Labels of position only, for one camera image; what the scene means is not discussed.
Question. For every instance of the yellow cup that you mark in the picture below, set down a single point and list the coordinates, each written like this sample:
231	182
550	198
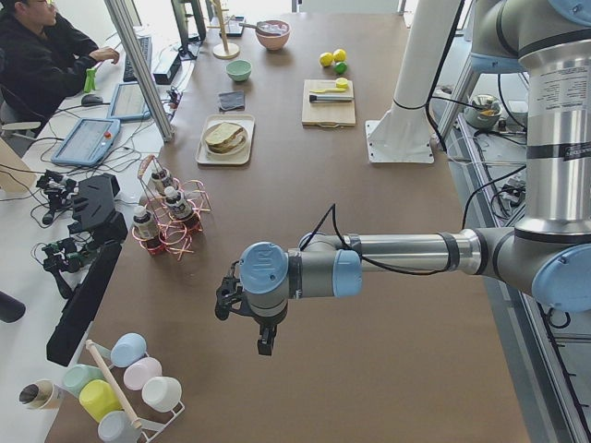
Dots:
98	399

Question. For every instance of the copper wire bottle rack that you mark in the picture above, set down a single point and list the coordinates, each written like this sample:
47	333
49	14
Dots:
170	235

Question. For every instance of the metal ice scoop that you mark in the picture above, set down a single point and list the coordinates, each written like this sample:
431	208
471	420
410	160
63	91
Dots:
263	27

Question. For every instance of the wooden mug tree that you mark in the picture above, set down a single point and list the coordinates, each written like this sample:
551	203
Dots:
225	50

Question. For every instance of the dark drink bottle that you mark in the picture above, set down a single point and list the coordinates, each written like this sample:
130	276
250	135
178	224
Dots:
142	220
161	179
176	203

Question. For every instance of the aluminium frame post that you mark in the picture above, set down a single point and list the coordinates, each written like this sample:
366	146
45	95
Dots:
121	19

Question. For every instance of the blue teach pendant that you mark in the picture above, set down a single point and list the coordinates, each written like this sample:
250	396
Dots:
128	104
88	142

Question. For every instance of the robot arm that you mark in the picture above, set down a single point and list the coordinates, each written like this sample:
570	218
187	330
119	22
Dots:
546	254

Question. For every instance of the green cup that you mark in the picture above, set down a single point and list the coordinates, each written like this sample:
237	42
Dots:
78	376

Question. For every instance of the half lemon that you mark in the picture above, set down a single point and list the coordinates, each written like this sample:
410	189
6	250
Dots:
341	83

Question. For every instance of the plain bread slice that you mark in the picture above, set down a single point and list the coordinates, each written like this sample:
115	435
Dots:
221	133

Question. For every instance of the pink cup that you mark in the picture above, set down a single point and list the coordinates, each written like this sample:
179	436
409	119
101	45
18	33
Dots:
140	372

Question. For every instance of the grey folded cloth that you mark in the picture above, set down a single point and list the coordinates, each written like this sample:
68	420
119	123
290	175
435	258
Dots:
231	100

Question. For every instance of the white wire cup rack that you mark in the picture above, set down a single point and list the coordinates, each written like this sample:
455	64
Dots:
153	422

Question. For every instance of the yellow lemon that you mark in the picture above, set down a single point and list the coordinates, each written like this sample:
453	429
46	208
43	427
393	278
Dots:
339	55
326	59

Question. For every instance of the green bowl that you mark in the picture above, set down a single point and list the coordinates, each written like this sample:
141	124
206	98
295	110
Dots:
239	70

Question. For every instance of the bread slice under egg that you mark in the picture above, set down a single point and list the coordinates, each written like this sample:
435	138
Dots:
230	145

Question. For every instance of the steel tumbler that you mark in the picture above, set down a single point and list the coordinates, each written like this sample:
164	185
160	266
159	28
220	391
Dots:
42	394

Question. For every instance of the green lime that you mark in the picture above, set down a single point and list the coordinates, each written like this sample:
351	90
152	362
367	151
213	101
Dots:
340	68

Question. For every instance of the white pedestal column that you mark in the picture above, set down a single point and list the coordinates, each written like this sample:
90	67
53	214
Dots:
403	134

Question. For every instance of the grey-blue cup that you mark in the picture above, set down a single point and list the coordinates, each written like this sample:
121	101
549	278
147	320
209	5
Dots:
116	428

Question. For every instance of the white plate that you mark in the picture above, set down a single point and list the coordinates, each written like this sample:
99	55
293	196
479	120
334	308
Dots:
228	153

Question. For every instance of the white cup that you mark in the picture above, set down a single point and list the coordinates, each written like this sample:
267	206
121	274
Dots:
161	393

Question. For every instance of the cream rabbit tray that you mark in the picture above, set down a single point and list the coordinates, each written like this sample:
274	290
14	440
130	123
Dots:
238	158

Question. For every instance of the wooden rack handle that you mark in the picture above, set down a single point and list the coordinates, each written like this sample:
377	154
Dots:
133	418

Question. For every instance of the yellow plastic knife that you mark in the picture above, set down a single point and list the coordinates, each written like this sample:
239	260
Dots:
326	90

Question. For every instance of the wooden cutting board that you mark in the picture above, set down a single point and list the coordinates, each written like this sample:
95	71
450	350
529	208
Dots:
334	114

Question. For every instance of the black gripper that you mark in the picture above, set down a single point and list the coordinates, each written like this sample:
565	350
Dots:
264	324

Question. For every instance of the blue cup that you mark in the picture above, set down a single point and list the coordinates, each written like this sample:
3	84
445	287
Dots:
128	349

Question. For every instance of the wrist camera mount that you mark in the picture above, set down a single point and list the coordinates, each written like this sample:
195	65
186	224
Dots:
229	297

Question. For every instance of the steel muddler black tip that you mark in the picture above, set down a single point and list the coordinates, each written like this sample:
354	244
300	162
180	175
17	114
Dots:
328	98

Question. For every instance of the pink ice bowl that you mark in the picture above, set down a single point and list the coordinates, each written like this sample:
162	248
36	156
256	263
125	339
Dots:
274	43

